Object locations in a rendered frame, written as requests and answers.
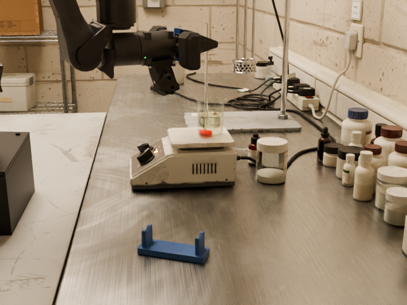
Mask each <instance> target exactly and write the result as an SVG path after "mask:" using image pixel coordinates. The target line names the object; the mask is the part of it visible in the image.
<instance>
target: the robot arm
mask: <svg viewBox="0 0 407 305"><path fill-rule="evenodd" d="M48 1H49V3H50V5H51V9H52V10H53V15H54V16H55V20H56V28H57V36H58V42H59V48H60V51H61V55H62V57H63V58H64V60H65V61H66V62H68V63H69V64H70V65H71V66H73V67H74V68H75V69H77V70H79V71H86V72H88V71H92V70H94V69H95V68H97V69H98V70H100V71H102V72H104V73H105V75H107V76H108V77H109V78H110V79H113V78H114V67H118V66H127V65H141V66H144V65H145V66H148V69H149V73H150V76H151V80H152V81H153V85H154V88H155V90H156V92H157V94H160V95H162V96H166V95H168V94H174V93H175V91H177V90H179V89H180V87H179V84H178V83H177V81H176V78H175V75H174V72H173V69H172V67H175V66H176V61H179V65H180V66H181V67H183V68H185V69H187V70H198V69H199V68H200V54H201V53H203V52H206V51H209V50H212V49H214V48H217V47H218V41H215V40H213V39H210V38H207V37H205V36H202V35H200V34H199V33H196V32H193V31H190V30H183V29H180V28H175V29H174V31H169V30H167V28H166V27H164V26H160V25H155V26H152V28H151V29H150V30H149V31H143V30H137V31H136V32H120V33H113V30H129V29H131V27H134V23H136V0H96V17H97V21H95V20H92V21H91V22H89V23H87V22H86V20H85V19H84V17H83V15H82V13H81V11H80V9H79V6H78V3H77V1H76V0H48Z"/></svg>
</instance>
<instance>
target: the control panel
mask: <svg viewBox="0 0 407 305"><path fill-rule="evenodd" d="M150 146H153V150H152V153H153V154H154V156H155V157H154V159H153V160H152V161H150V162H149V163H147V164H146V165H142V166H141V165H140V163H139V161H138V160H137V157H138V156H139V154H140V152H138V153H137V154H135V155H133V156H132V157H131V175H133V174H135V173H137V172H139V171H140V170H142V169H144V168H145V167H147V166H149V165H150V164H152V163H154V162H155V161H157V160H159V159H161V158H162V157H164V156H165V153H164V147H163V143H162V139H160V140H158V141H157V142H155V143H153V144H152V145H150ZM155 148H157V149H155ZM154 149H155V150H154ZM155 151H157V152H156V153H154V152H155Z"/></svg>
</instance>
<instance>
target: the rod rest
mask: <svg viewBox="0 0 407 305"><path fill-rule="evenodd" d="M137 253H138V254H141V255H148V256H153V257H161V258H168V259H172V260H180V261H188V262H192V263H200V264H202V263H204V261H205V260H206V259H207V257H208V256H209V254H210V249H209V247H205V232H204V231H200V233H199V237H196V238H195V245H192V244H183V243H175V242H170V241H162V240H153V232H152V224H148V225H147V228H146V230H142V243H141V244H140V245H139V246H138V247H137Z"/></svg>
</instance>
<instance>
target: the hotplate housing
mask: <svg viewBox="0 0 407 305"><path fill-rule="evenodd" d="M162 143H163V147H164V153H165V156H164V157H162V158H161V159H159V160H157V161H155V162H154V163H152V164H150V165H149V166H147V167H145V168H144V169H142V170H140V171H139V172H137V173H135V174H133V175H131V159H130V184H131V185H132V189H160V188H186V187H201V186H227V185H235V181H234V180H236V179H237V160H240V156H237V153H236V151H235V150H234V148H233V146H224V147H208V148H172V147H171V146H170V141H169V138H168V136H167V137H163V138H162Z"/></svg>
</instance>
